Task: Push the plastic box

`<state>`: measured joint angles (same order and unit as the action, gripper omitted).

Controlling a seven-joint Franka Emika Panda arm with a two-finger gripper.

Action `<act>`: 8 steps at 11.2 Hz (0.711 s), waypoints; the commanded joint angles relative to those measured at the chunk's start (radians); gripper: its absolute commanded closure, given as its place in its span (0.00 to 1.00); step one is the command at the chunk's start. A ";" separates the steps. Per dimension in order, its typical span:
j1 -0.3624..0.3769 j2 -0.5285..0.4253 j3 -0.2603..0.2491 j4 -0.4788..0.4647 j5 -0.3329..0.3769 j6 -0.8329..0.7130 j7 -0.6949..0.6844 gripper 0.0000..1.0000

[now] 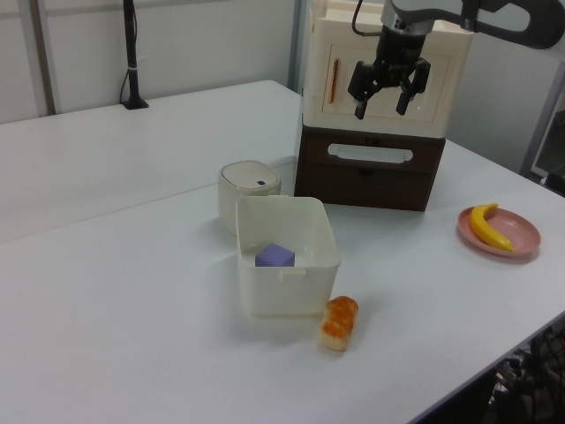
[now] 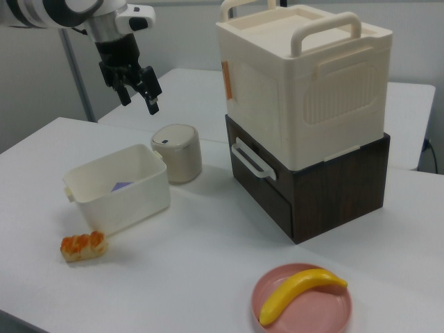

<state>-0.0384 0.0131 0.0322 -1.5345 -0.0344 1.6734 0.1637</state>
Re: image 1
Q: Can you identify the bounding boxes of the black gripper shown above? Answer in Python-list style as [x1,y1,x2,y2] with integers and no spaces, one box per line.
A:
[347,26,432,121]

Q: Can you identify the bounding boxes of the white plastic box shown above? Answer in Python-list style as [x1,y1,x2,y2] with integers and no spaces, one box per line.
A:
[235,196,342,318]

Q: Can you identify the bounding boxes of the cream plastic storage cabinet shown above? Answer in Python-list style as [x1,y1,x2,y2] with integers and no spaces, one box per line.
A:
[301,0,474,139]

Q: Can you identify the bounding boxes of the dark brown drawer unit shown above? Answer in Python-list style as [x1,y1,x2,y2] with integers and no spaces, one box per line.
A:
[294,123,446,212]

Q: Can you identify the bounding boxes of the cream lidded trash bin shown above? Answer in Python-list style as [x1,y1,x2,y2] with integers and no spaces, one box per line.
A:
[217,160,283,238]

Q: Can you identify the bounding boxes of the yellow banana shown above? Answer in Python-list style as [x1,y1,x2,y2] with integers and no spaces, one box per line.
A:
[468,202,516,253]

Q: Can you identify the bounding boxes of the pink plate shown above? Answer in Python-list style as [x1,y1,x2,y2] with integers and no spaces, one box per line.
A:
[456,205,542,264]

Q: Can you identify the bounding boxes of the purple cube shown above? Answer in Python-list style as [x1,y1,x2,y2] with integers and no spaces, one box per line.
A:
[254,243,296,269]

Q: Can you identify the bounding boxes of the toasted bread slice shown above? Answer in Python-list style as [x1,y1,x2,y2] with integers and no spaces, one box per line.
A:
[318,296,359,352]

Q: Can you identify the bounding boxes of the black pole stand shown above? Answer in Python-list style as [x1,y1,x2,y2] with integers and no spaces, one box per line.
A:
[119,0,150,110]

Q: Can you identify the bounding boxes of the black office chair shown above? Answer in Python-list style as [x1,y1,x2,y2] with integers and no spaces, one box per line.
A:
[484,324,565,424]

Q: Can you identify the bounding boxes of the orange cabinet door handle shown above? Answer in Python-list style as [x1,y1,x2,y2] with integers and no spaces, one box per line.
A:
[328,57,341,105]

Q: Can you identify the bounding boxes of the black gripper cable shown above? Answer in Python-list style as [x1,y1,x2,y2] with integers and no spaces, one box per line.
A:
[352,0,383,37]

